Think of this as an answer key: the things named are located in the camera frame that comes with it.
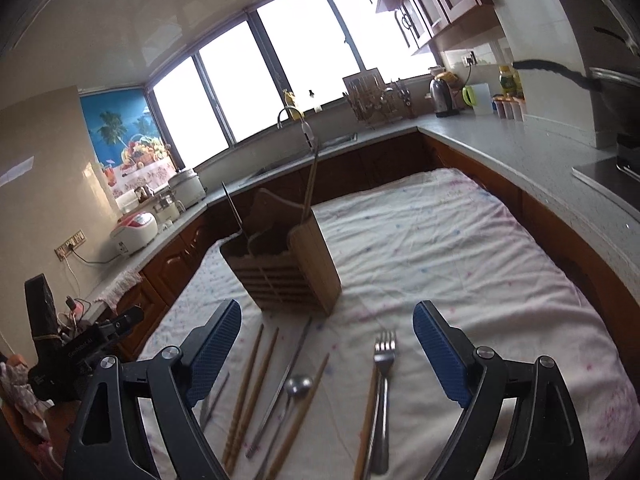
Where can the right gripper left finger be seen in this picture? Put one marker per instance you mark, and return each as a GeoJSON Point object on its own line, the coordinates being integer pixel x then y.
{"type": "Point", "coordinates": [108, 439]}

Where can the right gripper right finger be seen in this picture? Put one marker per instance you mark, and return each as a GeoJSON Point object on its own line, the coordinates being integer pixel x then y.
{"type": "Point", "coordinates": [545, 439]}

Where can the wooden chopstick one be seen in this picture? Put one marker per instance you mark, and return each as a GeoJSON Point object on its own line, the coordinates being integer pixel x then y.
{"type": "Point", "coordinates": [240, 400]}

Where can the wooden chopstick two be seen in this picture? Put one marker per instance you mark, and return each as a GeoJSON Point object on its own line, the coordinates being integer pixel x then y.
{"type": "Point", "coordinates": [253, 393]}

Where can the steel chopstick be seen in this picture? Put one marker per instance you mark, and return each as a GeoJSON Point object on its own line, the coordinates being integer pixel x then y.
{"type": "Point", "coordinates": [210, 403]}
{"type": "Point", "coordinates": [280, 389]}

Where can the steel spoon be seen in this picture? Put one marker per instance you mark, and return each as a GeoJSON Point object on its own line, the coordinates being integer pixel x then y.
{"type": "Point", "coordinates": [296, 389]}

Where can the wooden chopstick five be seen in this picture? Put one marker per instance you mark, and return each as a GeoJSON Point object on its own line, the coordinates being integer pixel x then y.
{"type": "Point", "coordinates": [365, 432]}

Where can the steel kitchen sink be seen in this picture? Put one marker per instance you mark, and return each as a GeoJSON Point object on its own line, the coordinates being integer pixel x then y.
{"type": "Point", "coordinates": [323, 146]}

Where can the person left hand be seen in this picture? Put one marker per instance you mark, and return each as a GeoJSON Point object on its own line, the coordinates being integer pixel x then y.
{"type": "Point", "coordinates": [31, 420]}

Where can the pink cloth on counter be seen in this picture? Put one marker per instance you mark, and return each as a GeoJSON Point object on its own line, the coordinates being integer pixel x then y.
{"type": "Point", "coordinates": [112, 293]}

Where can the white red rice cooker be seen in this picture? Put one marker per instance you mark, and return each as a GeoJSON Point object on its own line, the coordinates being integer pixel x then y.
{"type": "Point", "coordinates": [134, 232]}

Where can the wooden utensil holder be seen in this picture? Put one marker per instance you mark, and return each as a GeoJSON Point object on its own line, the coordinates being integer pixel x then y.
{"type": "Point", "coordinates": [281, 258]}

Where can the lower wooden cabinets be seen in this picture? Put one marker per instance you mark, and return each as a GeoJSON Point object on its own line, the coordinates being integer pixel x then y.
{"type": "Point", "coordinates": [165, 275]}

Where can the floral white tablecloth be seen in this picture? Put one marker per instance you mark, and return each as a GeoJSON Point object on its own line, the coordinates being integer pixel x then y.
{"type": "Point", "coordinates": [432, 236]}

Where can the white round cooker pot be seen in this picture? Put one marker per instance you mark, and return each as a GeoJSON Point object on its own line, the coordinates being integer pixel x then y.
{"type": "Point", "coordinates": [187, 187]}

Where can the tropical fruit poster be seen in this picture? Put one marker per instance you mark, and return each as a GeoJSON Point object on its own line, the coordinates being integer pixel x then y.
{"type": "Point", "coordinates": [128, 145]}

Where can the gas stove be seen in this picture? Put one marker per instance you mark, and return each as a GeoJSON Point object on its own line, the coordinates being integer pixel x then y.
{"type": "Point", "coordinates": [617, 177]}

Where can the chrome sink faucet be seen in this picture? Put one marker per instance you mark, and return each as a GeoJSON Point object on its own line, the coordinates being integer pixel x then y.
{"type": "Point", "coordinates": [304, 126]}

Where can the yellow soap bottle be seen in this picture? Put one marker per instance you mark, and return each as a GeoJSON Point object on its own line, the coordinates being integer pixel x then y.
{"type": "Point", "coordinates": [290, 105]}

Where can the spice jar row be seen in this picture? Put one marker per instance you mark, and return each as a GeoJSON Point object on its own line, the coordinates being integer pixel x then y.
{"type": "Point", "coordinates": [509, 108]}

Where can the knife and utensil rack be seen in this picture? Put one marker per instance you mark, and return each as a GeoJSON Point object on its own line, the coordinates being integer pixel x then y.
{"type": "Point", "coordinates": [375, 101]}

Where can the green lid plastic jug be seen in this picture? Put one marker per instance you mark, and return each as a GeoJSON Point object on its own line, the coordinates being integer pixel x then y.
{"type": "Point", "coordinates": [479, 98]}

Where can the yellow oil bottle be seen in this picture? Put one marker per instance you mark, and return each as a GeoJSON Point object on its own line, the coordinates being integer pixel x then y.
{"type": "Point", "coordinates": [509, 82]}

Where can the steel electric kettle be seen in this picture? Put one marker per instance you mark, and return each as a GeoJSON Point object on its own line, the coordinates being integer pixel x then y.
{"type": "Point", "coordinates": [443, 100]}

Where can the black wok pan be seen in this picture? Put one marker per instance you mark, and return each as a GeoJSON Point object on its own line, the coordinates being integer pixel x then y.
{"type": "Point", "coordinates": [618, 88]}

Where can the wall power outlet strip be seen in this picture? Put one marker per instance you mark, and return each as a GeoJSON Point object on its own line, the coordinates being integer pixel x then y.
{"type": "Point", "coordinates": [70, 245]}

